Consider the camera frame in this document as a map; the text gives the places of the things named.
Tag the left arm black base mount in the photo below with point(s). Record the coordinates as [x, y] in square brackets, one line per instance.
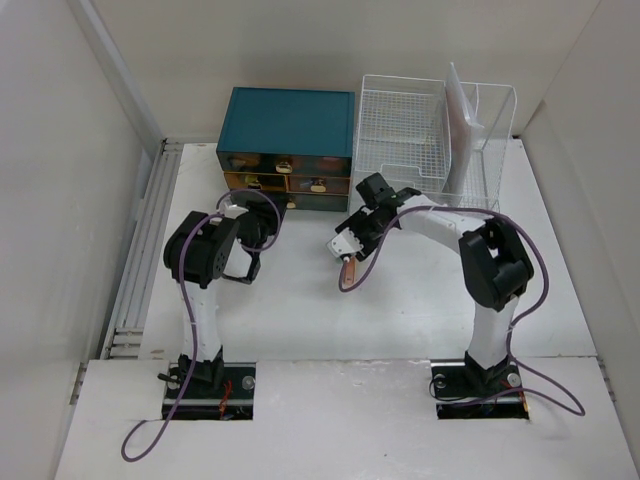
[230, 399]

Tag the white wire mesh file tray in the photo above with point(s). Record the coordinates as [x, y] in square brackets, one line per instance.
[403, 134]

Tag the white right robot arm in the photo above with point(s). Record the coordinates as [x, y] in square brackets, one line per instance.
[495, 265]

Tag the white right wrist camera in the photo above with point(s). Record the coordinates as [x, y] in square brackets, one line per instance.
[345, 244]

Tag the teal desktop drawer cabinet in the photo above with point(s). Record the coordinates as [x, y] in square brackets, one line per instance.
[293, 144]

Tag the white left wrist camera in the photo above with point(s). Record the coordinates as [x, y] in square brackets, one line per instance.
[229, 209]

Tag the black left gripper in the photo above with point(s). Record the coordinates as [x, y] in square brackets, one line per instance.
[264, 211]

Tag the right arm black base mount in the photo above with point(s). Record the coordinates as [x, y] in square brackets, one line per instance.
[463, 391]

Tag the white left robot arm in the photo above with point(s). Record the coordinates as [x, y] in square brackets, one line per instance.
[205, 249]

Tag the aluminium rail frame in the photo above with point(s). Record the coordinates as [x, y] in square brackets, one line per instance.
[124, 330]

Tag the clear acrylic file holder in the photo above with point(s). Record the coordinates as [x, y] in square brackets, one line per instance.
[494, 106]

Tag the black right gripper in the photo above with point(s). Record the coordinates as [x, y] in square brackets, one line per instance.
[369, 247]

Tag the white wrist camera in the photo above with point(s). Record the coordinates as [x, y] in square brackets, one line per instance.
[229, 209]
[345, 244]

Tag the clear mesh zipper pouch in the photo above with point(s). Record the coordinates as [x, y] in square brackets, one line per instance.
[464, 129]

